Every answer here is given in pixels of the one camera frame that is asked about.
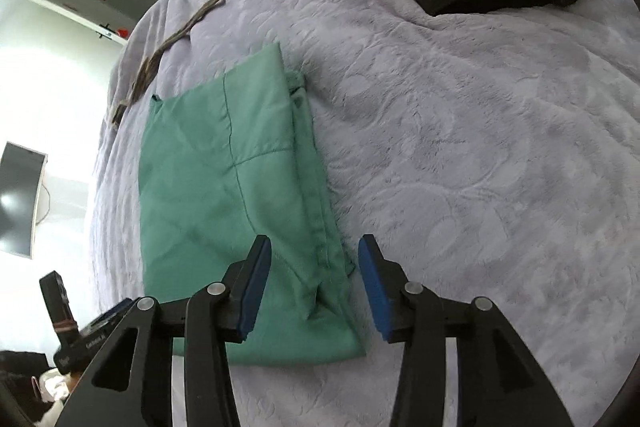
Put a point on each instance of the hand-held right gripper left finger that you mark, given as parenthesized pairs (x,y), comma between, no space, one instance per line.
(252,297)

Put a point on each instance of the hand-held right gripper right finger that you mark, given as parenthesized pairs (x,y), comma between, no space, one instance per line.
(372,287)

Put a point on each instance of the green pants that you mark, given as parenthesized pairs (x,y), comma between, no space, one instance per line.
(210,187)

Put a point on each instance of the lavender plush blanket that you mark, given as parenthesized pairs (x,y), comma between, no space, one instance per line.
(475,132)

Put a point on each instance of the wall-mounted flat screen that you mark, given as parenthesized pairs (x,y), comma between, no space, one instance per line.
(20,197)

